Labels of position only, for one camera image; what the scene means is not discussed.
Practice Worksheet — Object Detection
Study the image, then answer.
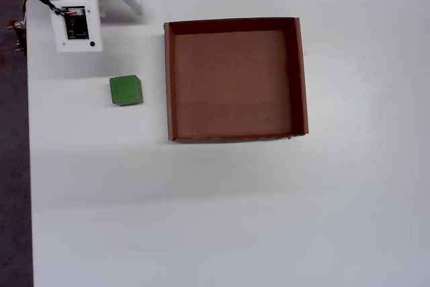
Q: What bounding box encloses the green cube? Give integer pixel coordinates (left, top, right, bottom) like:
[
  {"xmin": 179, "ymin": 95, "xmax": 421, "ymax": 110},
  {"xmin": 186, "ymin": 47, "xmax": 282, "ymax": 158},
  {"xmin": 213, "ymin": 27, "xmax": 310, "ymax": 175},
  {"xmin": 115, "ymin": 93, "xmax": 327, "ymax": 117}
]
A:
[{"xmin": 109, "ymin": 74, "xmax": 144, "ymax": 107}]

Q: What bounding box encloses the brown cardboard box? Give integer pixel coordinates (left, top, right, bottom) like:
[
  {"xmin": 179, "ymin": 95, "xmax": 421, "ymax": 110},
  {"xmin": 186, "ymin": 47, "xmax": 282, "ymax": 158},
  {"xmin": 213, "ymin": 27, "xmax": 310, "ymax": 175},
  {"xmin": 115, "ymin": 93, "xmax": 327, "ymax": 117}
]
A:
[{"xmin": 163, "ymin": 16, "xmax": 310, "ymax": 143}]

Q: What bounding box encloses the small metal clamp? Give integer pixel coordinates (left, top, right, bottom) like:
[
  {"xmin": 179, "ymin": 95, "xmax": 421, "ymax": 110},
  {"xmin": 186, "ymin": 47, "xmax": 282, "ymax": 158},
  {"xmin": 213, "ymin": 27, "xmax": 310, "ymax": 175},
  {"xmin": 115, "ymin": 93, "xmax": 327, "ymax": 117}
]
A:
[{"xmin": 6, "ymin": 19, "xmax": 27, "ymax": 54}]

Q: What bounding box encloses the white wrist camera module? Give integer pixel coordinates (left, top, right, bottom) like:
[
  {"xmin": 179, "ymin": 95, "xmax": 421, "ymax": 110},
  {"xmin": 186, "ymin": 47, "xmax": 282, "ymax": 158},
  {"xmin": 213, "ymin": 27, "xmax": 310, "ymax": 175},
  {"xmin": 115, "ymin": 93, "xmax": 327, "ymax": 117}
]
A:
[{"xmin": 49, "ymin": 0, "xmax": 103, "ymax": 53}]

